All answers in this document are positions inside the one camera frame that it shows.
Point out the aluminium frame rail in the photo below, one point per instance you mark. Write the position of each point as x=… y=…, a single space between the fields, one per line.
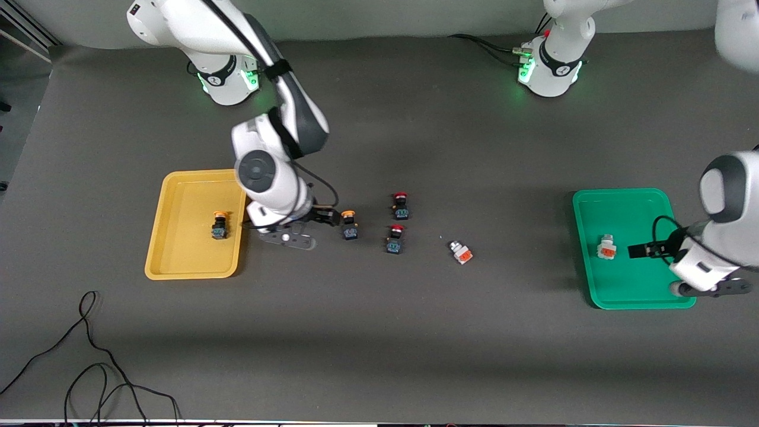
x=29 y=32

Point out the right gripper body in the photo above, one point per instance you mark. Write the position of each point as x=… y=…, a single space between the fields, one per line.
x=312 y=213

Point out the yellow push button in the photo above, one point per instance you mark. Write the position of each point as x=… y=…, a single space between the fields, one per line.
x=350 y=228
x=220 y=227

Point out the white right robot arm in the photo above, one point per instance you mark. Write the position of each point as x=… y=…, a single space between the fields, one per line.
x=178 y=24

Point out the dark grey table mat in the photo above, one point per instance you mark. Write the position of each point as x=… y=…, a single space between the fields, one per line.
x=379 y=356

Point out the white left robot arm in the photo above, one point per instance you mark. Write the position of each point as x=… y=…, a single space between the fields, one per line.
x=557 y=65

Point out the red push button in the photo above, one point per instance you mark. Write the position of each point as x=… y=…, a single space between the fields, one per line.
x=401 y=209
x=395 y=242

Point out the yellow plastic tray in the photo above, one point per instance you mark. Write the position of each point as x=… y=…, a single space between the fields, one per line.
x=190 y=249

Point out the green plastic tray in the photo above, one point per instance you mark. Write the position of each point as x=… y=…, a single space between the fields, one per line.
x=631 y=284

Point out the green button white orange block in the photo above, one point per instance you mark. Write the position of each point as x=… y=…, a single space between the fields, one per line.
x=606 y=248
x=461 y=253

